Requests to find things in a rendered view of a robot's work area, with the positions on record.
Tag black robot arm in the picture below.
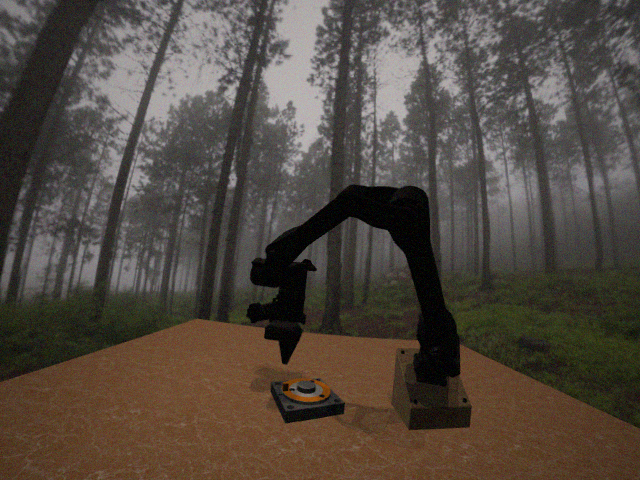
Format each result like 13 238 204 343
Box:
250 184 461 387

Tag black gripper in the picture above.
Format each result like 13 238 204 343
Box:
264 289 306 365

